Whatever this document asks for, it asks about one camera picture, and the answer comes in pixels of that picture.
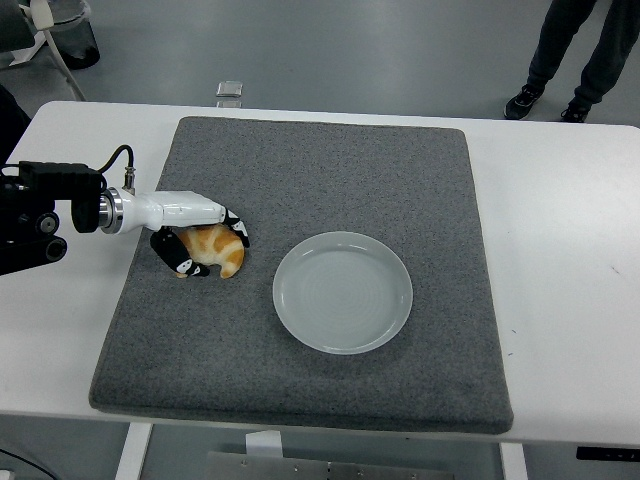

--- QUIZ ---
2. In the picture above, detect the white table bracket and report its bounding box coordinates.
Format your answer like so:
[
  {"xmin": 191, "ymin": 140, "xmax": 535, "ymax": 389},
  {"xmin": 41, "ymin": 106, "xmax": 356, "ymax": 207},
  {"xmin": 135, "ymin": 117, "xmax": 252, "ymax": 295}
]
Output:
[{"xmin": 244, "ymin": 430, "xmax": 285, "ymax": 457}]

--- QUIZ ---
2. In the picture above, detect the black trash bin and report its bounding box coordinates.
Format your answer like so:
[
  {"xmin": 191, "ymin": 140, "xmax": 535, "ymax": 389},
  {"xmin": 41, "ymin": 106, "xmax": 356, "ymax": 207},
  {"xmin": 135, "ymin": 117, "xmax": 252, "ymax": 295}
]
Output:
[{"xmin": 49, "ymin": 0, "xmax": 101, "ymax": 70}]

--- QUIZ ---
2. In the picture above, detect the black rounded object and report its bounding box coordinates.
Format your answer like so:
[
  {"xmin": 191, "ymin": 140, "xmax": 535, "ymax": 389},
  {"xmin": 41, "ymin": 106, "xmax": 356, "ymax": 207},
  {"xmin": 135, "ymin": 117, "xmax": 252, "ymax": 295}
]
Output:
[{"xmin": 0, "ymin": 84, "xmax": 32, "ymax": 165}]

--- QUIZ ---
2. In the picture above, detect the black table control panel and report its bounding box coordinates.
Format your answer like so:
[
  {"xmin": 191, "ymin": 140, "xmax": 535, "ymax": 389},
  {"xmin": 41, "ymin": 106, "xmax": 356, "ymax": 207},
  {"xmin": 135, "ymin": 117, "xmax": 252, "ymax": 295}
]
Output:
[{"xmin": 575, "ymin": 445, "xmax": 640, "ymax": 461}]

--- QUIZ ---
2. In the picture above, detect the black floor cable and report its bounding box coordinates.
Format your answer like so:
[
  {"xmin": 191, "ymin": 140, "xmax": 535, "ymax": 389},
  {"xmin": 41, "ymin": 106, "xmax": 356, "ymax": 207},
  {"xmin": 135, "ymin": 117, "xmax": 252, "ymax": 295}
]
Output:
[{"xmin": 0, "ymin": 447, "xmax": 24, "ymax": 474}]

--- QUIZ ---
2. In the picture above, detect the white table leg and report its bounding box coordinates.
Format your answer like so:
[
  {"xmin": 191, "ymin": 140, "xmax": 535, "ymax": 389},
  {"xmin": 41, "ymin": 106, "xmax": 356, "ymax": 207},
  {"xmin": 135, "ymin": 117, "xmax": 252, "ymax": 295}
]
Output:
[
  {"xmin": 499, "ymin": 442, "xmax": 529, "ymax": 480},
  {"xmin": 114, "ymin": 423, "xmax": 153, "ymax": 480}
]

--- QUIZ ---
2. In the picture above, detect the grey round plate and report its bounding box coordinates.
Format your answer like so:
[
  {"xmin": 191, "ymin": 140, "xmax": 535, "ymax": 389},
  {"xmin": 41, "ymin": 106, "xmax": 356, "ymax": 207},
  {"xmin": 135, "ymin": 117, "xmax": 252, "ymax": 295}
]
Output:
[{"xmin": 272, "ymin": 230, "xmax": 415, "ymax": 356}]

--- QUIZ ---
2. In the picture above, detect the golden croissant bread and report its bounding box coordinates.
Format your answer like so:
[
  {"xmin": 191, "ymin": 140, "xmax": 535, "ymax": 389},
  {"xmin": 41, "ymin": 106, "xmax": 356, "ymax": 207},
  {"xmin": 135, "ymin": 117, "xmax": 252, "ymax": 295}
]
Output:
[{"xmin": 177, "ymin": 224, "xmax": 246, "ymax": 279}]

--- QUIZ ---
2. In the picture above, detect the grey metal plate with screws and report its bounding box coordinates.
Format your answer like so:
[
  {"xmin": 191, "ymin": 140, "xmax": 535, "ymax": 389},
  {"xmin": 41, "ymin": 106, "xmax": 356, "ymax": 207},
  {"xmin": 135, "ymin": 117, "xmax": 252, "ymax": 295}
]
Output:
[{"xmin": 206, "ymin": 451, "xmax": 456, "ymax": 480}]

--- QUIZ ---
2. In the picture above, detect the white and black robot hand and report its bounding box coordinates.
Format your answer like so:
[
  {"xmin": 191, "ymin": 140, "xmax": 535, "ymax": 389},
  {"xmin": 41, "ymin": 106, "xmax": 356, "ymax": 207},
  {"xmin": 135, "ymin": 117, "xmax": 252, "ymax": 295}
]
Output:
[{"xmin": 121, "ymin": 189, "xmax": 252, "ymax": 279}]

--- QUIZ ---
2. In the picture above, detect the grey felt mat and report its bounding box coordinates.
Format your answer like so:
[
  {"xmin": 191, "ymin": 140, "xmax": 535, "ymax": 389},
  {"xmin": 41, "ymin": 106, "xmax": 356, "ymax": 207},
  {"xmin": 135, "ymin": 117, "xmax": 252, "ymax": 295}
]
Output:
[{"xmin": 88, "ymin": 116, "xmax": 516, "ymax": 434}]

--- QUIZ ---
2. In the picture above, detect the person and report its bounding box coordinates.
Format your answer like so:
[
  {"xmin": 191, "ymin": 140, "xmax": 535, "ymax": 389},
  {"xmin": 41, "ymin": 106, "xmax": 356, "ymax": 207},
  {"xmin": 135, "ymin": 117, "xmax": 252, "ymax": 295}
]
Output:
[{"xmin": 503, "ymin": 0, "xmax": 640, "ymax": 123}]

